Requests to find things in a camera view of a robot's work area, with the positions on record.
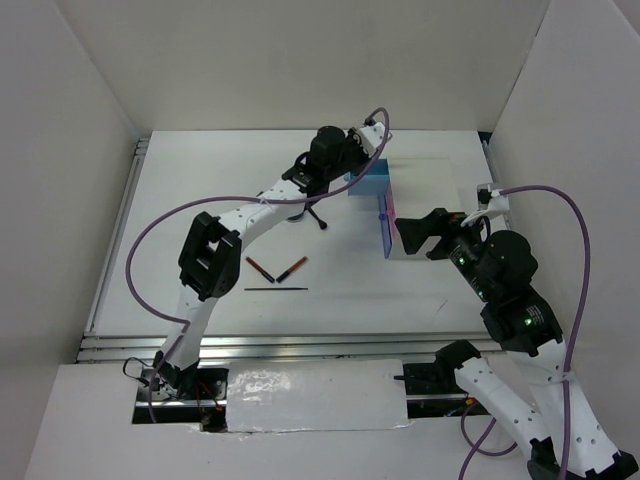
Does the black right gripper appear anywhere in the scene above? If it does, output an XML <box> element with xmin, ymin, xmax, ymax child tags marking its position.
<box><xmin>393</xmin><ymin>204</ymin><xmax>495</xmax><ymax>298</ymax></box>

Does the pink drawer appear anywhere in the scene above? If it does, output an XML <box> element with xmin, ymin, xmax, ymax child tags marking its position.
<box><xmin>385</xmin><ymin>185</ymin><xmax>396</xmax><ymax>239</ymax></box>

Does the blue drawer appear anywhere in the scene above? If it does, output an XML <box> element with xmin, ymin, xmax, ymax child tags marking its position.
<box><xmin>347</xmin><ymin>159</ymin><xmax>390</xmax><ymax>197</ymax></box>

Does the red lip gloss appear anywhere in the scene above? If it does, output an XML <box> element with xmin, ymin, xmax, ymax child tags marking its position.
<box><xmin>276</xmin><ymin>256</ymin><xmax>308</xmax><ymax>284</ymax></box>
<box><xmin>245</xmin><ymin>256</ymin><xmax>276</xmax><ymax>284</ymax></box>

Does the navy lid cosmetic jar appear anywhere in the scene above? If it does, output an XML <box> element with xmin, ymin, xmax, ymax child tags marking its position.
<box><xmin>286</xmin><ymin>212</ymin><xmax>304</xmax><ymax>223</ymax></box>

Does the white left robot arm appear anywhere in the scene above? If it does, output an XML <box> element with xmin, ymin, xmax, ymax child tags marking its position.
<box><xmin>153</xmin><ymin>126</ymin><xmax>369</xmax><ymax>399</ymax></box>

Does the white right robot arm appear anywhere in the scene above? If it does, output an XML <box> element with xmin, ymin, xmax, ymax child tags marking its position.
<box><xmin>395</xmin><ymin>208</ymin><xmax>639</xmax><ymax>479</ymax></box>

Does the black angled makeup brush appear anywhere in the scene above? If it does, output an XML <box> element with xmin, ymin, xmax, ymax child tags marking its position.
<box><xmin>305</xmin><ymin>202</ymin><xmax>328</xmax><ymax>231</ymax></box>

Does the purple drawer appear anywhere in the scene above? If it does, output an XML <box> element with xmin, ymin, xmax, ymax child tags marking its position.
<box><xmin>377</xmin><ymin>195</ymin><xmax>393</xmax><ymax>259</ymax></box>

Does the white drawer organizer box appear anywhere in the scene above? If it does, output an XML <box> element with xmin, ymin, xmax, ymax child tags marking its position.
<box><xmin>388</xmin><ymin>157</ymin><xmax>463</xmax><ymax>261</ymax></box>

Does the thin black liner pencil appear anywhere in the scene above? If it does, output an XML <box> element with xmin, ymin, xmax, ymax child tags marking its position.
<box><xmin>243</xmin><ymin>286</ymin><xmax>309</xmax><ymax>292</ymax></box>

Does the white foil-taped cover panel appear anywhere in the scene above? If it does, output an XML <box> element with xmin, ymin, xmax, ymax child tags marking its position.
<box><xmin>226</xmin><ymin>359</ymin><xmax>410</xmax><ymax>433</ymax></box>

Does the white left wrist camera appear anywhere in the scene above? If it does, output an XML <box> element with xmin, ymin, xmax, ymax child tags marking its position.
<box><xmin>354</xmin><ymin>122</ymin><xmax>393</xmax><ymax>158</ymax></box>

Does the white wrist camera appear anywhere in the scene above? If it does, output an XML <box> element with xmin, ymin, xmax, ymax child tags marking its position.
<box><xmin>460</xmin><ymin>183</ymin><xmax>510</xmax><ymax>227</ymax></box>
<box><xmin>354</xmin><ymin>122</ymin><xmax>393</xmax><ymax>158</ymax></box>

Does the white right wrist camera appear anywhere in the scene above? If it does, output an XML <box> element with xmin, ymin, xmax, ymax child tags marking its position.
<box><xmin>460</xmin><ymin>183</ymin><xmax>510</xmax><ymax>227</ymax></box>

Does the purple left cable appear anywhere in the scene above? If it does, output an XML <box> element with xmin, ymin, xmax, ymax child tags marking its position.
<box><xmin>124</xmin><ymin>106</ymin><xmax>391</xmax><ymax>425</ymax></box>

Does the aluminium frame rail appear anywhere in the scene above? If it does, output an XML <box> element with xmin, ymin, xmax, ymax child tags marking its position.
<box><xmin>76</xmin><ymin>332</ymin><xmax>499</xmax><ymax>364</ymax></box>

